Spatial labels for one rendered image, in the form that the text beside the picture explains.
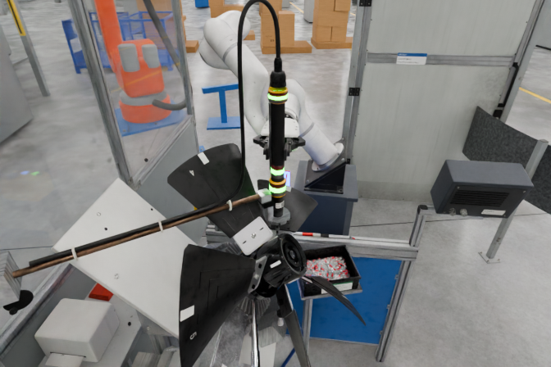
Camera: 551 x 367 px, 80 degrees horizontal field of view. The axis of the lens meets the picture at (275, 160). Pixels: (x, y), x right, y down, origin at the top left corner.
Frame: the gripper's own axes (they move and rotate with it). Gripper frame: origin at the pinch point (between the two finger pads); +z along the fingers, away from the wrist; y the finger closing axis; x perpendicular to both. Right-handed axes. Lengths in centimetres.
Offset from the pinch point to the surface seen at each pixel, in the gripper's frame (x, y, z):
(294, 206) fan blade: -28.4, -4.3, -14.6
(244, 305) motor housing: -35.7, 6.3, 17.9
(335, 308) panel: -107, -26, -36
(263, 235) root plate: -22.0, 2.8, 6.4
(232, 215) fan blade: -16.5, 11.0, 5.5
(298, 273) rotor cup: -26.1, -6.8, 14.2
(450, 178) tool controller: -24, -57, -31
